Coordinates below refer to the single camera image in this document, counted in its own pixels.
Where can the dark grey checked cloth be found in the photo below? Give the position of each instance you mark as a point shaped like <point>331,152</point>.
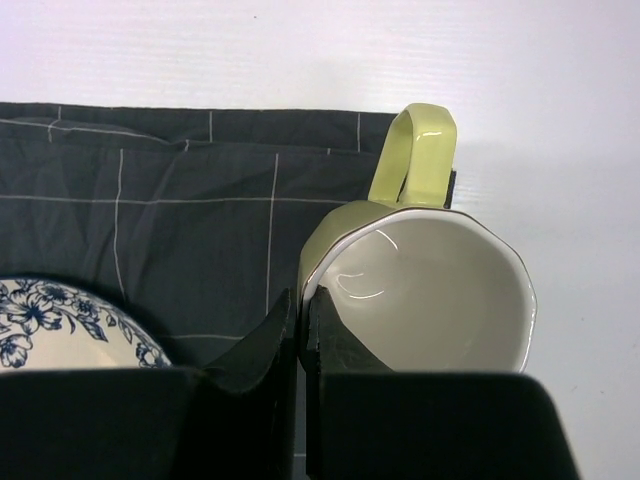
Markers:
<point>191,222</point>

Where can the cream cup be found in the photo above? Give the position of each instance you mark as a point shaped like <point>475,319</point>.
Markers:
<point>424,288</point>

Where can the blue floral white plate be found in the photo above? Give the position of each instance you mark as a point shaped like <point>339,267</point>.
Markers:
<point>51,325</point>

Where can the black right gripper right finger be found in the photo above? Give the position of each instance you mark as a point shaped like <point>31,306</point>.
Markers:
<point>365,421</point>

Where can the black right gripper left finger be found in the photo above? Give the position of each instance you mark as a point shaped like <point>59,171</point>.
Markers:
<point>233,419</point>

